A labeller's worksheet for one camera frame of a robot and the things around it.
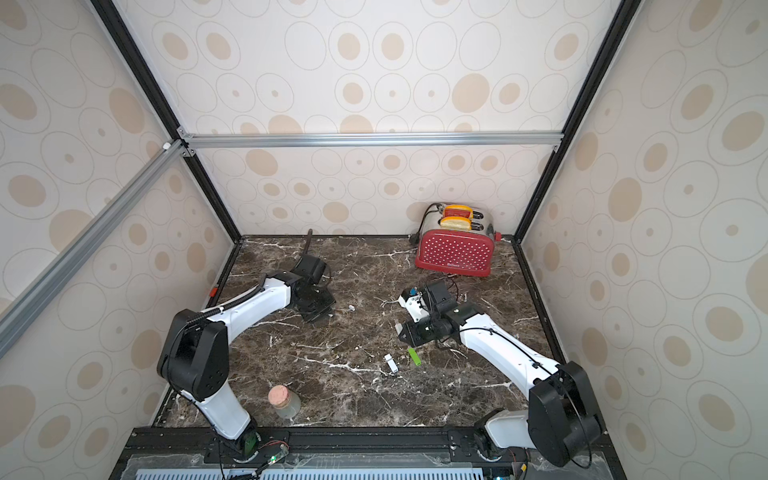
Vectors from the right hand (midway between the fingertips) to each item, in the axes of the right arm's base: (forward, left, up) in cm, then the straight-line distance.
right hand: (402, 340), depth 82 cm
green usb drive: (0, -4, -10) cm, 11 cm away
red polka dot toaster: (+33, -17, +7) cm, 38 cm away
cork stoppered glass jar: (-17, +28, 0) cm, 33 cm away
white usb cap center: (+16, +18, -9) cm, 25 cm away
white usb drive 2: (+2, +1, +2) cm, 3 cm away
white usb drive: (-2, +3, -9) cm, 10 cm away
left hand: (+10, +18, 0) cm, 21 cm away
